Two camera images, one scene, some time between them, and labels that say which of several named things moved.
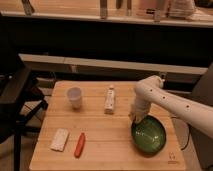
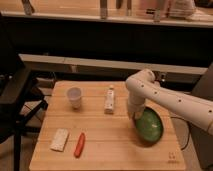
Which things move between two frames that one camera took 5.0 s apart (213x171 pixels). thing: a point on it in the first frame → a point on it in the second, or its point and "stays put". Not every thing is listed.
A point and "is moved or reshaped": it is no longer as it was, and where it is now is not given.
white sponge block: [59, 140] stays put
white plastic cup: [74, 95] stays put
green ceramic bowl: [149, 135] is moved or reshaped
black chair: [20, 95] stays put
